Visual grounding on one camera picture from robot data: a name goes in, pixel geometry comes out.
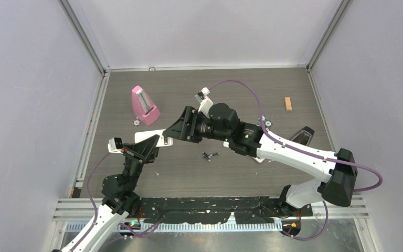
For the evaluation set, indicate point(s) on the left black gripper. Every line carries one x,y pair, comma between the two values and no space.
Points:
147,147

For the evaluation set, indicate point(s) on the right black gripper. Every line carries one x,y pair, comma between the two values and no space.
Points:
180,130

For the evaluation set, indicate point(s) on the large white remote control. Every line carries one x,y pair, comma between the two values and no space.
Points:
163,141

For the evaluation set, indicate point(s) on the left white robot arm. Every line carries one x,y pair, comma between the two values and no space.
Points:
119,200

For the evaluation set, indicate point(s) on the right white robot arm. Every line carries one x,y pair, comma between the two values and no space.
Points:
334,173

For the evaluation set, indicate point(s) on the small white remote control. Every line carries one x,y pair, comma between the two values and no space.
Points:
258,160

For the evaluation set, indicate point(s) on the pink metronome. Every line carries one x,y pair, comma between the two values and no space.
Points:
143,106

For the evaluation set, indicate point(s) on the small wooden block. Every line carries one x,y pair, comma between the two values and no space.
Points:
288,104

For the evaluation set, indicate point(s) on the black metronome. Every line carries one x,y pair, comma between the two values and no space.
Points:
303,136

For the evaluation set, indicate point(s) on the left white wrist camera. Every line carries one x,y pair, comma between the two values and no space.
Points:
115,145

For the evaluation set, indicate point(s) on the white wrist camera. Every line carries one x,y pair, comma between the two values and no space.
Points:
115,145
205,103

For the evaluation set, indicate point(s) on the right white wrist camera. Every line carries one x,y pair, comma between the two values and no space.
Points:
205,103

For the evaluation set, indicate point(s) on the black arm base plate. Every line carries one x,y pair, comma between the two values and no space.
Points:
213,210

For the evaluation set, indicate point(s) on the white slotted cable duct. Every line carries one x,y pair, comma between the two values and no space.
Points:
229,226

